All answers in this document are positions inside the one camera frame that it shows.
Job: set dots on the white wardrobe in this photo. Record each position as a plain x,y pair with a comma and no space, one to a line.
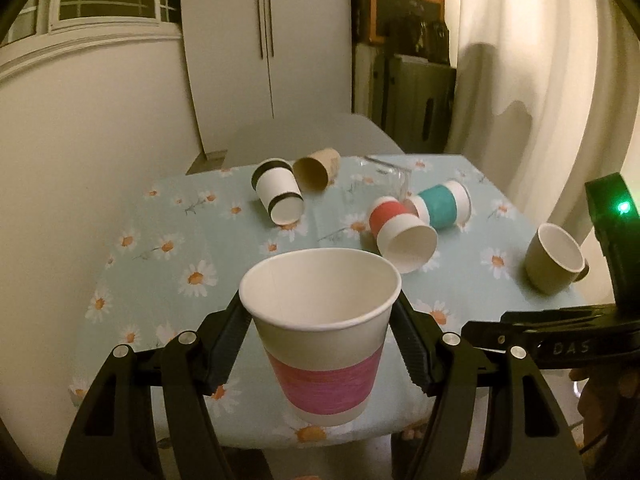
225,50

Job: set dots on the daisy print blue tablecloth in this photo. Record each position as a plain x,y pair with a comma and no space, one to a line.
170,270

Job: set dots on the white curtain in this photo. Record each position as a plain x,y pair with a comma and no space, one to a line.
540,85

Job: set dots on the black bag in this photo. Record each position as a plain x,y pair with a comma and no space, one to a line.
422,35

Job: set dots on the dark suitcase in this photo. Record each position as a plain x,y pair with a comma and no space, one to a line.
412,100

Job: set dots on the teal band white paper cup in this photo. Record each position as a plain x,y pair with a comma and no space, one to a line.
442,205

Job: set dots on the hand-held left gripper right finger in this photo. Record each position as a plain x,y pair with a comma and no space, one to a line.
411,347

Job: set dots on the black band white paper cup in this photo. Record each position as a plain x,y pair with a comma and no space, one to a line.
277,190

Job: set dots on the grey chair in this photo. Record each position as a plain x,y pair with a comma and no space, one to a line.
310,135

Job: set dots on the olive ceramic mug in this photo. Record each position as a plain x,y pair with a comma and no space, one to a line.
552,260

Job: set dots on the person's right hand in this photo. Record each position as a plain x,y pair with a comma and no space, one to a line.
607,410

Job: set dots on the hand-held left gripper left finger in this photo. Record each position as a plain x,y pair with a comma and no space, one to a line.
227,347

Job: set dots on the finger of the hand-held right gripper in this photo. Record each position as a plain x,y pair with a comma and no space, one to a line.
505,327

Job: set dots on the red band white paper cup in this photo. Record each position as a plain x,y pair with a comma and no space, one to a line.
402,232

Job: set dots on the brown paper cup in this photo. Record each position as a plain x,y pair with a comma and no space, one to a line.
316,170

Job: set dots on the clear glass cup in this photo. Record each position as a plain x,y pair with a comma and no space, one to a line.
382,180

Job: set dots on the pink band white paper cup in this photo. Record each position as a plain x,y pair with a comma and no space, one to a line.
320,340

